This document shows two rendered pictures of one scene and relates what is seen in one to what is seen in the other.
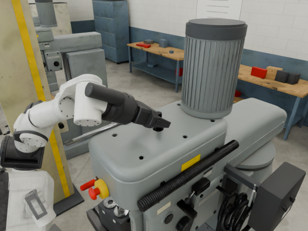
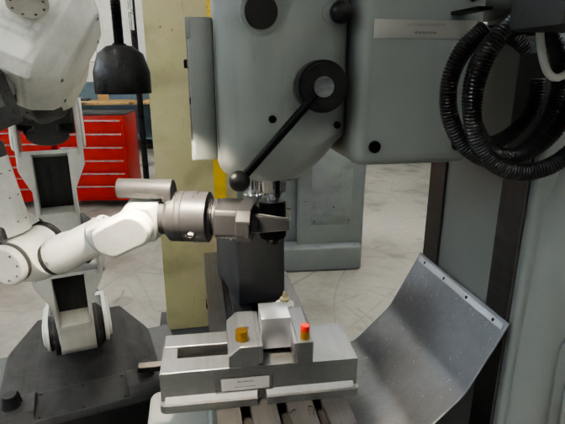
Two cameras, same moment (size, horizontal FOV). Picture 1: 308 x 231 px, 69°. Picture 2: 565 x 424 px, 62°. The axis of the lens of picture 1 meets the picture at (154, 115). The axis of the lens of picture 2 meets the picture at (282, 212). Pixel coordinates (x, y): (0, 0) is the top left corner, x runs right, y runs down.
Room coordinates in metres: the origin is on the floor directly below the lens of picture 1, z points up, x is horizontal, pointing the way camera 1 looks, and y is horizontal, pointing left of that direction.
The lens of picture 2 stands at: (-0.02, -0.41, 1.48)
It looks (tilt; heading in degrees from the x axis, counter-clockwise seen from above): 17 degrees down; 29
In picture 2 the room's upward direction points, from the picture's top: straight up
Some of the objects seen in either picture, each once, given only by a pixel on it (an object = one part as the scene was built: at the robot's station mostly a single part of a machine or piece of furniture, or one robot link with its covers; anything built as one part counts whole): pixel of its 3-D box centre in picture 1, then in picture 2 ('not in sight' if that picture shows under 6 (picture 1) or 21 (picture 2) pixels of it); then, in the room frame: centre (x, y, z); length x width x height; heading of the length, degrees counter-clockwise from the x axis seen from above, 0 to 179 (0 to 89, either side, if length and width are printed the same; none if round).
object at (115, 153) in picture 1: (161, 145); not in sight; (0.66, -0.03, 1.81); 0.47 x 0.26 x 0.16; 130
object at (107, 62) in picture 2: not in sight; (121, 68); (0.44, 0.09, 1.48); 0.07 x 0.07 x 0.06
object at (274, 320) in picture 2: not in sight; (273, 324); (0.64, -0.02, 1.03); 0.06 x 0.05 x 0.06; 37
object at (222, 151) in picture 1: (195, 169); not in sight; (0.56, -0.13, 1.79); 0.45 x 0.04 x 0.04; 130
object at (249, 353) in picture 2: not in sight; (243, 337); (0.61, 0.02, 1.01); 0.12 x 0.06 x 0.04; 37
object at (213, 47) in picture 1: (210, 68); not in sight; (0.81, -0.21, 2.05); 0.20 x 0.20 x 0.32
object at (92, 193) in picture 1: (94, 192); not in sight; (0.49, 0.18, 1.76); 0.04 x 0.03 x 0.04; 40
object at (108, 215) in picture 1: (117, 217); (248, 249); (0.96, 0.24, 1.02); 0.22 x 0.12 x 0.20; 50
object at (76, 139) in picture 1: (101, 129); not in sight; (0.63, 0.18, 1.89); 0.24 x 0.04 x 0.01; 131
